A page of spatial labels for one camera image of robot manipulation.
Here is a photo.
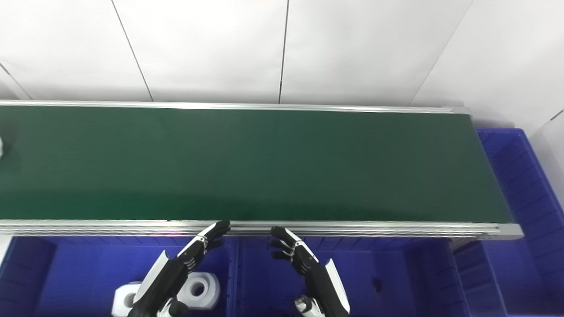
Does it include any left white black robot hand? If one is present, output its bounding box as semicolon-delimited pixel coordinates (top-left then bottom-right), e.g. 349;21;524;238
127;220;232;317

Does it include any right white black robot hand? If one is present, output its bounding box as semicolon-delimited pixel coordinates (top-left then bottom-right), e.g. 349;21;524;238
269;226;351;317

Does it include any white round plastic part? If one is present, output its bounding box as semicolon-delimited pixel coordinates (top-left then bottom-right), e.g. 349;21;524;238
178;272;220;310

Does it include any green conveyor belt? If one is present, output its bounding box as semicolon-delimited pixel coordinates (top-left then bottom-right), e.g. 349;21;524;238
0;106;514;223
0;100;525;241

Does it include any blue plastic bin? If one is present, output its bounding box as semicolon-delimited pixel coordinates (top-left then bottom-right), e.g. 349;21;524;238
453;128;564;317
231;237;471;317
0;236;237;317

